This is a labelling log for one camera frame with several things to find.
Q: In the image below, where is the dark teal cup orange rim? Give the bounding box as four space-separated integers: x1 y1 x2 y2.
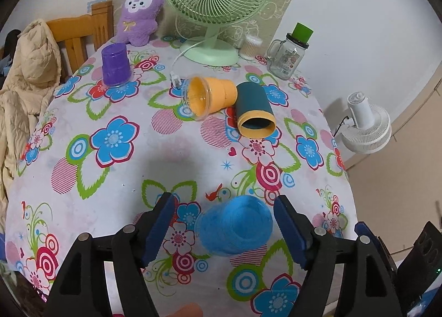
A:
234 82 277 138

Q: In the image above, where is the wooden chair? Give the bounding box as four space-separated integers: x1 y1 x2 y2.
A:
46 0 114 79

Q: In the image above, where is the beige quilted blanket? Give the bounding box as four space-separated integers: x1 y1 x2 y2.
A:
0 19 62 235

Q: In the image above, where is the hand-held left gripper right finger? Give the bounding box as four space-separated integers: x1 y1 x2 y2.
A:
274 194 404 317

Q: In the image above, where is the orange plastic cup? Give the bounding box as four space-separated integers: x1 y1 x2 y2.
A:
182 76 238 121

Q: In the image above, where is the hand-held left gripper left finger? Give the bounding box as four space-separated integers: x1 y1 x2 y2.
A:
43 192 177 317

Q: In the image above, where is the floral tablecloth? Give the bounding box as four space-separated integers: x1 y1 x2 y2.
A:
4 34 360 317

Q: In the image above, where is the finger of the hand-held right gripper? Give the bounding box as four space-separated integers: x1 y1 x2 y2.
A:
354 221 398 274

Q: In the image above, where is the black fan cable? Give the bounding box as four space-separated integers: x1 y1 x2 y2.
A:
332 116 350 138

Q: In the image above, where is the blue plastic cup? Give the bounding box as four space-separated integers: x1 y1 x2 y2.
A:
194 195 274 257

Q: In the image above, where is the white power cable with plug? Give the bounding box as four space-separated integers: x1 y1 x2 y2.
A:
170 36 208 89

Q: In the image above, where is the green desk fan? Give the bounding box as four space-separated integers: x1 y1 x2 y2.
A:
163 0 272 66

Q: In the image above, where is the cotton swab container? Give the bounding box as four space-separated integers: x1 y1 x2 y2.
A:
240 34 263 61

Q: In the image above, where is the white floor fan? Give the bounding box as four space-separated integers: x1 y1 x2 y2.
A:
341 92 392 155

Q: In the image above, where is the purple plastic cup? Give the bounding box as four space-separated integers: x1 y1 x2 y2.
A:
101 43 134 87

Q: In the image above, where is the beige cartoon wall poster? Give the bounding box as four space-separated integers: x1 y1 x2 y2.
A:
108 0 296 51

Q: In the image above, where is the glass jar mug green lid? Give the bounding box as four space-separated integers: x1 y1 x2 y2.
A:
267 22 314 80

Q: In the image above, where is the purple plush bunny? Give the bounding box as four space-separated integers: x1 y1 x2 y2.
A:
114 0 165 46

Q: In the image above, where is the orange round object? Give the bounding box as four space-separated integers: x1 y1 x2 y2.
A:
165 303 204 317

